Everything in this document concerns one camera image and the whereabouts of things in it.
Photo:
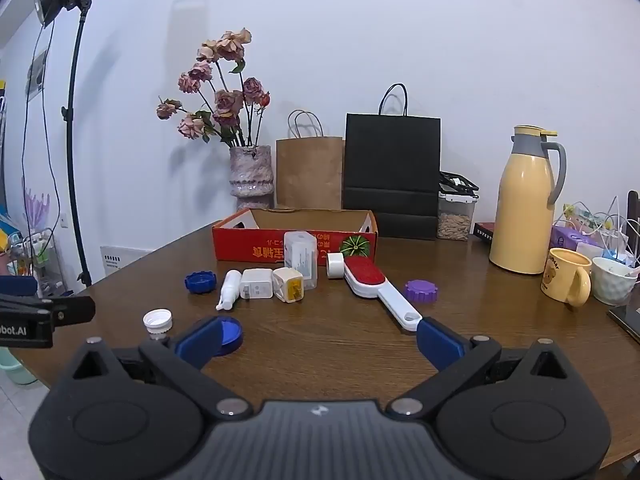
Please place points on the clear container with seeds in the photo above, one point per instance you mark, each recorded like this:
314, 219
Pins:
452, 222

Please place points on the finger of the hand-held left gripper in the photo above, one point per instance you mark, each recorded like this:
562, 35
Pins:
72, 310
17, 285

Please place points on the blue ridged cap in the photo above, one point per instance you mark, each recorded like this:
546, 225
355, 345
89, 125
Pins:
200, 282

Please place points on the red cardboard box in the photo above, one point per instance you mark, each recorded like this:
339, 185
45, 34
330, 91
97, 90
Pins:
240, 249

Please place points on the grey wall panel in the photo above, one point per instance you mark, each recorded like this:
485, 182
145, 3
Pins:
36, 75

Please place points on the white spray bottle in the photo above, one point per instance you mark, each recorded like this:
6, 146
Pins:
230, 287

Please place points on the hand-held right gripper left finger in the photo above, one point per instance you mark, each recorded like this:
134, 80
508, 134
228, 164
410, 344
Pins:
200, 341

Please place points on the white outlet panel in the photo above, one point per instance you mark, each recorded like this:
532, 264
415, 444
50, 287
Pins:
122, 260

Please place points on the purple ridged cap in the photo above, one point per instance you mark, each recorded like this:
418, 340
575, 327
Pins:
421, 291

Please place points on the white dimpled cup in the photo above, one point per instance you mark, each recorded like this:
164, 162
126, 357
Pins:
612, 285

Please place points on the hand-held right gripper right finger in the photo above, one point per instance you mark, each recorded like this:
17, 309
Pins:
440, 345

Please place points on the pink mottled ceramic vase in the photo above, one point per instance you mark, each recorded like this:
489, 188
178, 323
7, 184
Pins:
250, 175

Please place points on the white tape roll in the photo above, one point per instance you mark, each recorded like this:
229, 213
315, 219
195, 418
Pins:
335, 265

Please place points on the black paper bag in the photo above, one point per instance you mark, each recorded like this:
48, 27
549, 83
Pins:
390, 160

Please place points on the dried pink flowers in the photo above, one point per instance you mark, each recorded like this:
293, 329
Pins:
225, 105

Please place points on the yellow thermos jug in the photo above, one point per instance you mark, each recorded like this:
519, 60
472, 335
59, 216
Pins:
520, 210

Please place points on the colourful wall poster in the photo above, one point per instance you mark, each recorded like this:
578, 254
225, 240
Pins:
3, 105

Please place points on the dark red book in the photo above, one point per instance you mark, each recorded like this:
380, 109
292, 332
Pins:
484, 232

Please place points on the white ribbed bottle cap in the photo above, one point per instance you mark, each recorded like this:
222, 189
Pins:
157, 320

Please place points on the brown paper bag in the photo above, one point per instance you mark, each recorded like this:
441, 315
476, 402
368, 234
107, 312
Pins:
307, 170

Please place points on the red white lint brush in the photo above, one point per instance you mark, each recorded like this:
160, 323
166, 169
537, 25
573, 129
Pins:
362, 272

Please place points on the yellow bear mug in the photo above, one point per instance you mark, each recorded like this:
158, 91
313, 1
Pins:
562, 275

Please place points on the cream yellow charger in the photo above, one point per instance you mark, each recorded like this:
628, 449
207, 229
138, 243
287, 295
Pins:
287, 285

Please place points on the purple tissue pack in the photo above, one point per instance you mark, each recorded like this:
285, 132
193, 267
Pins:
565, 237

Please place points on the white charger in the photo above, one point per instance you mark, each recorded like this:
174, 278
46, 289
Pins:
256, 285

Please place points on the blue round lid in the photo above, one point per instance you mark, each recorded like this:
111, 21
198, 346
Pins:
232, 335

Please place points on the black light stand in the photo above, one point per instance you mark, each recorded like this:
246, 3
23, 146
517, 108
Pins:
74, 85

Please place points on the translucent plastic container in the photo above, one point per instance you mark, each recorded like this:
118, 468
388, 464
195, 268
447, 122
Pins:
300, 255

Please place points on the black tablet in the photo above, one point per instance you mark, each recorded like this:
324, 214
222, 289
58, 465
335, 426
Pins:
627, 322

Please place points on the light green bin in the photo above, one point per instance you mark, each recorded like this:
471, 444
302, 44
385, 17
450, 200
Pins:
15, 367

